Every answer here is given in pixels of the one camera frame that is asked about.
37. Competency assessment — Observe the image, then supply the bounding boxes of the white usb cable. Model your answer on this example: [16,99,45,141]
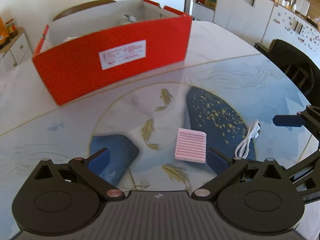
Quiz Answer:
[234,119,262,159]

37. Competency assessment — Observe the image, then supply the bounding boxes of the pink ridged pad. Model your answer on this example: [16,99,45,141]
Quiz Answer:
[174,128,207,164]

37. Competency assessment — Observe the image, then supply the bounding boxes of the white tissue pack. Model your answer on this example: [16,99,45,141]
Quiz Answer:
[119,15,137,25]

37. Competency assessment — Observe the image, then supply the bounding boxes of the black chair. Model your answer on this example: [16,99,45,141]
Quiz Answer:
[254,39,319,107]

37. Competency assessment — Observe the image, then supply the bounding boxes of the white fridge with magnets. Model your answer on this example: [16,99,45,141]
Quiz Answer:
[261,5,320,66]

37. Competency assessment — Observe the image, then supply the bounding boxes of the white drawer cabinet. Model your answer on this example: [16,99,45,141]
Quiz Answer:
[1,27,33,71]

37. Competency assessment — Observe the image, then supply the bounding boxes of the red cardboard box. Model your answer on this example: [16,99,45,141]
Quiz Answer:
[32,0,193,105]

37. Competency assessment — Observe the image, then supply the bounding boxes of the orange snack bag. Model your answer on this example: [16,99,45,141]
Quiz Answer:
[0,18,10,49]

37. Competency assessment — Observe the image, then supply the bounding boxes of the glass sauce jar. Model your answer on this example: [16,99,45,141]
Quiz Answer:
[5,18,18,38]

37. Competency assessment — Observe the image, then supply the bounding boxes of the brown wooden chair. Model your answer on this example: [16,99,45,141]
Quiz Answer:
[53,0,116,21]

